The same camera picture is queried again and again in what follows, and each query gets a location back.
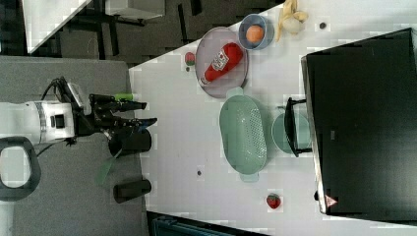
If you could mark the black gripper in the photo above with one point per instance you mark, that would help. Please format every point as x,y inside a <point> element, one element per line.
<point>95,121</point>

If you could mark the green oval strainer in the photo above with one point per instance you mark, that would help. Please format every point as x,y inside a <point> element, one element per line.
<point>243,131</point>

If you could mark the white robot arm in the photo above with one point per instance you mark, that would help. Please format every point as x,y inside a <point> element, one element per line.
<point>69,116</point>

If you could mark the green marker pen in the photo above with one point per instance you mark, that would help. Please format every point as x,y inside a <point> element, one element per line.
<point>124,96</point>

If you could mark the green tape strip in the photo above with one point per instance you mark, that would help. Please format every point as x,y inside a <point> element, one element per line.
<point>104,170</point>

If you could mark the small red green fruit toy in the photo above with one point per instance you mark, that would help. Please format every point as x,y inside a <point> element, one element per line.
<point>190,59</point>

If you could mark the pink round plate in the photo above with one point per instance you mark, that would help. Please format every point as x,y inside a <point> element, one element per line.
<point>208,47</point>

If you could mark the red ketchup bottle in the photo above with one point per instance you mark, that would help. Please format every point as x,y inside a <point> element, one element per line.
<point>228,57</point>

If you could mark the white table in background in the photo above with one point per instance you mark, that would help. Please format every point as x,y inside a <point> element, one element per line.
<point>43,18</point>

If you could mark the orange fruit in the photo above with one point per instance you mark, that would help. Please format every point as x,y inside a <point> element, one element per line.
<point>255,34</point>

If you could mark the blue bowl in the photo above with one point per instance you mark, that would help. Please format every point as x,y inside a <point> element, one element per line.
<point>255,19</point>

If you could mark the red strawberry toy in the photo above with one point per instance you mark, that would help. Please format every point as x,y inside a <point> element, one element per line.
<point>273,201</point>

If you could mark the green round plate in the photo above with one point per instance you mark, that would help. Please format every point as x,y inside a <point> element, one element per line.
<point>303,133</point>

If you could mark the peeled banana toy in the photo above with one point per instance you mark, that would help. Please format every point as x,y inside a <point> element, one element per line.
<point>290,19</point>

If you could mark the black oven appliance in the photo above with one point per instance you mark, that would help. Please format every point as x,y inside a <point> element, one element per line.
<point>361,106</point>

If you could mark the black oven door handle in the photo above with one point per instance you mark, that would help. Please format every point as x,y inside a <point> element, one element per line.
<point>290,127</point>

